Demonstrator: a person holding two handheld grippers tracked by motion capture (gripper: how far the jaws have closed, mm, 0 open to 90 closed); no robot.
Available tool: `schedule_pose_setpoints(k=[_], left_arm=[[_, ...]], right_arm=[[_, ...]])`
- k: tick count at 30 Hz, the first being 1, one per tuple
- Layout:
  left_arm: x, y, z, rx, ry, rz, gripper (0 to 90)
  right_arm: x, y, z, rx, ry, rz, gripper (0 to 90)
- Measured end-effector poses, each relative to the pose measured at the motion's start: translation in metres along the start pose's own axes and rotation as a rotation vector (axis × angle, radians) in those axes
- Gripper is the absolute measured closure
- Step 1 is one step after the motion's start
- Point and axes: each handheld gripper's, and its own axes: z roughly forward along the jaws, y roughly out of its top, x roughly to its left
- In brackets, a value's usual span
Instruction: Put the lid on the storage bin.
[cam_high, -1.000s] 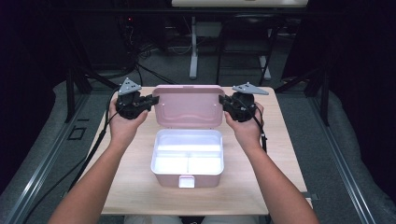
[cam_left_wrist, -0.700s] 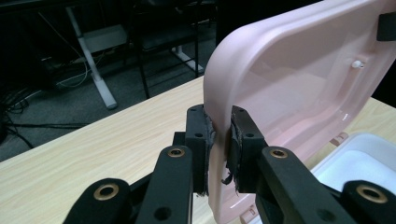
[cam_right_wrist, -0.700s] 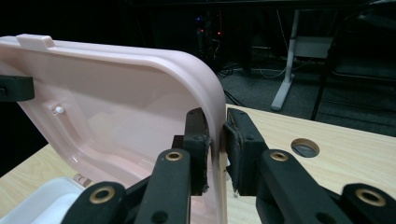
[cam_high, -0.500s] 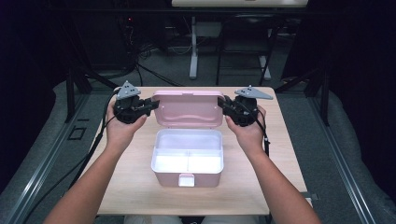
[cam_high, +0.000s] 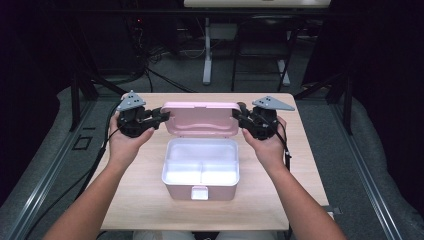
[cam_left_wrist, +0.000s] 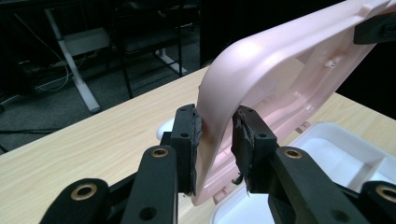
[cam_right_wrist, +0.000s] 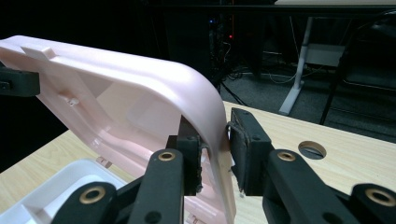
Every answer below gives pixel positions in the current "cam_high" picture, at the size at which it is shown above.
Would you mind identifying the hand-held gripper cable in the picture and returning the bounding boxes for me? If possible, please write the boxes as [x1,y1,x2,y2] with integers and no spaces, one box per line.
[24,103,122,240]
[266,113,294,240]

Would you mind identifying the black floor cables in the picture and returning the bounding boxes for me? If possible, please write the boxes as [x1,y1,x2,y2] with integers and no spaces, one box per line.
[126,19,201,94]

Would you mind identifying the black chair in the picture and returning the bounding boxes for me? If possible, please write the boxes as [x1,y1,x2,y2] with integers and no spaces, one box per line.
[230,14,301,93]

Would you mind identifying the white desk leg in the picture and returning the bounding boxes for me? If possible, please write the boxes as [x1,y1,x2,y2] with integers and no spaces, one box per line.
[277,31,291,87]
[202,17,213,86]

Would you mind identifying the white divided tray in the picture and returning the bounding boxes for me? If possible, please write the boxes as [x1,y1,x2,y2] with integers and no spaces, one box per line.
[162,138,240,187]

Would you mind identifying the person's left hand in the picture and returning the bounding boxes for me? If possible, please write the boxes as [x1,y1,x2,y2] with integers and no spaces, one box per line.
[108,113,155,168]

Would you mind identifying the right hand-held gripper cable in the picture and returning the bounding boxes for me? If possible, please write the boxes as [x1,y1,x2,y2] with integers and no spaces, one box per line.
[266,113,294,240]

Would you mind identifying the black equipment rack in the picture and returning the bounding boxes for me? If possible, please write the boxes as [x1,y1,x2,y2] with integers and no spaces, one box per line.
[76,13,148,76]

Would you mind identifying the person's right hand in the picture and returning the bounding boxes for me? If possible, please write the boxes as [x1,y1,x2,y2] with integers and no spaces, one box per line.
[242,114,288,169]

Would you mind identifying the metal floor rail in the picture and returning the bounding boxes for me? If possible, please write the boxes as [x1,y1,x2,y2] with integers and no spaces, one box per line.
[333,103,404,240]
[3,99,98,240]

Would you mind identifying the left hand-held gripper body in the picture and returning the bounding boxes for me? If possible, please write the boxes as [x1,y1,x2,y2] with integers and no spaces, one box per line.
[116,89,156,138]

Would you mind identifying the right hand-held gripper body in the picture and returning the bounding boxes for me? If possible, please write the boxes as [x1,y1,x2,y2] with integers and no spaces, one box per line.
[246,95,296,141]

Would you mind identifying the white desk top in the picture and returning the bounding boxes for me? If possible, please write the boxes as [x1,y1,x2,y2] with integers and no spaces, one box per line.
[183,0,331,8]

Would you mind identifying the left hand-held gripper cable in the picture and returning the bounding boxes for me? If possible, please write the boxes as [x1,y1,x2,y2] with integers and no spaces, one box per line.
[24,103,122,240]

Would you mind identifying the black metal stand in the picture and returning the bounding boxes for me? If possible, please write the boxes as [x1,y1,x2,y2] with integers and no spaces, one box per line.
[293,71,354,136]
[68,71,128,133]

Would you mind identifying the pink storage box white handle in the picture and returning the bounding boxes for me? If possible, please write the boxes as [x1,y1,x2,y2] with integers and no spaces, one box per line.
[160,101,242,202]

